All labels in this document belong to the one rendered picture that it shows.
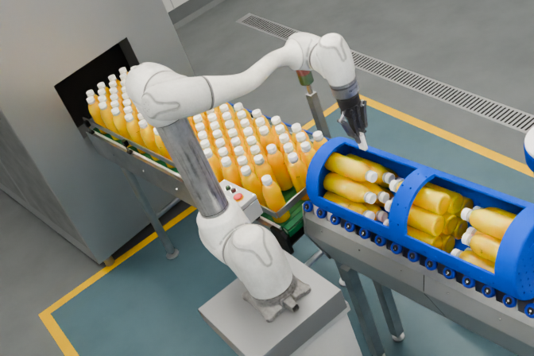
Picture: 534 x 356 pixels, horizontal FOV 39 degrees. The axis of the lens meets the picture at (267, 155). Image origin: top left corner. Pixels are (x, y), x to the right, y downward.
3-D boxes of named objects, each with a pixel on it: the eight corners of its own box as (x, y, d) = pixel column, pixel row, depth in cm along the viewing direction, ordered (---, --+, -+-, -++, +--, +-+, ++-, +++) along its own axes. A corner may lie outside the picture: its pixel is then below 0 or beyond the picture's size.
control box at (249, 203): (245, 228, 288) (237, 209, 282) (214, 211, 302) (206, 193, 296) (263, 212, 292) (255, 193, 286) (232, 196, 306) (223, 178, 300)
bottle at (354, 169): (323, 161, 273) (360, 176, 260) (334, 148, 276) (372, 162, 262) (329, 173, 278) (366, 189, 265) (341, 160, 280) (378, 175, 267)
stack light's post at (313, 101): (367, 265, 391) (311, 96, 329) (361, 262, 394) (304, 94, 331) (372, 261, 393) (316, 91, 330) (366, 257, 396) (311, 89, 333)
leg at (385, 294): (399, 344, 346) (369, 251, 311) (389, 338, 351) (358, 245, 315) (407, 335, 349) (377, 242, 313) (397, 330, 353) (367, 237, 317)
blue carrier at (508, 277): (523, 319, 225) (506, 261, 208) (319, 222, 287) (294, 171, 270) (571, 253, 235) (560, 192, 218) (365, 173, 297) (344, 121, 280)
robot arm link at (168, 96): (210, 75, 205) (188, 65, 216) (150, 88, 197) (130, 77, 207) (214, 120, 210) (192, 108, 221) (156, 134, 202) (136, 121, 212)
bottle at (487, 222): (523, 222, 218) (469, 203, 231) (514, 244, 218) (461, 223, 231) (532, 226, 223) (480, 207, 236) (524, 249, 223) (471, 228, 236)
